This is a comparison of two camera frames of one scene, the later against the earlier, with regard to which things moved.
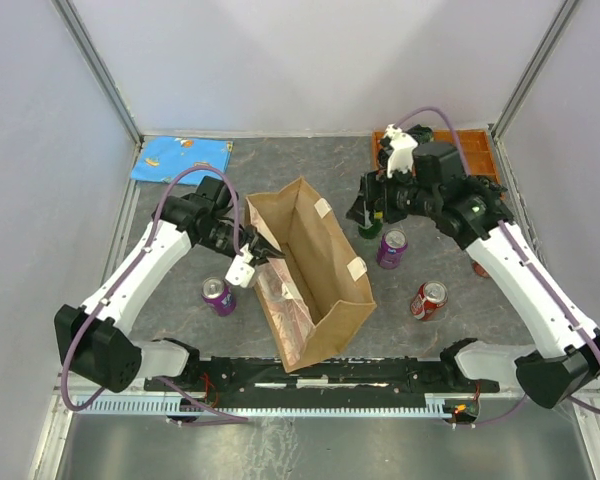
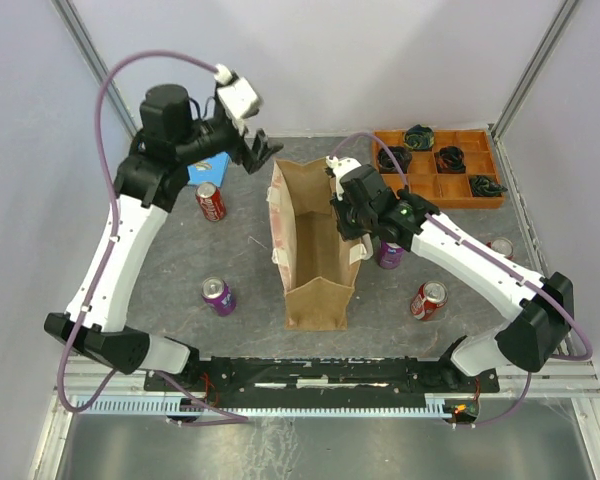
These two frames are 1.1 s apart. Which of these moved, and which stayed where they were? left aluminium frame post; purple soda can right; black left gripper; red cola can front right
Moved: black left gripper
Stayed: purple soda can right; red cola can front right; left aluminium frame post
